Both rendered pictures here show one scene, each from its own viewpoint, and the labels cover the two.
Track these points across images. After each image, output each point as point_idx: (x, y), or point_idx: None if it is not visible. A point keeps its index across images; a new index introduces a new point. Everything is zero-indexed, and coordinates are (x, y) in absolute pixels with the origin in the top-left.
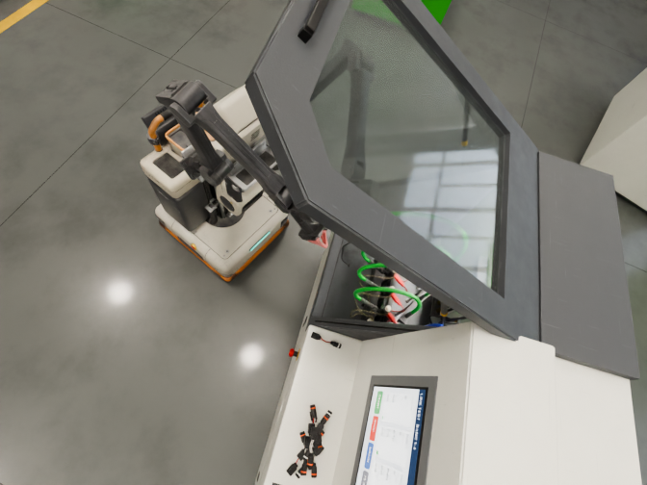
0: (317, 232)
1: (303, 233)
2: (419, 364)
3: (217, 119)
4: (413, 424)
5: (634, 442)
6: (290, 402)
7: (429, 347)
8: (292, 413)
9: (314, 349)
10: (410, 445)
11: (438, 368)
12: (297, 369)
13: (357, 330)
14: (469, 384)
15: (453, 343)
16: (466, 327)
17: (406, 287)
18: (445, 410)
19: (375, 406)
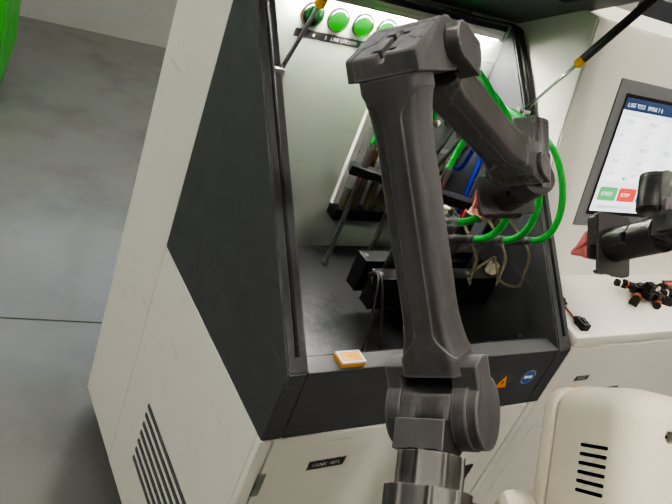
0: (623, 223)
1: (626, 260)
2: (599, 115)
3: None
4: (646, 115)
5: None
6: (655, 328)
7: (592, 95)
8: (658, 323)
9: (591, 322)
10: (658, 118)
11: (615, 77)
12: (626, 333)
13: (555, 245)
14: (641, 30)
15: (605, 50)
16: (600, 28)
17: (339, 278)
18: (649, 65)
19: (609, 198)
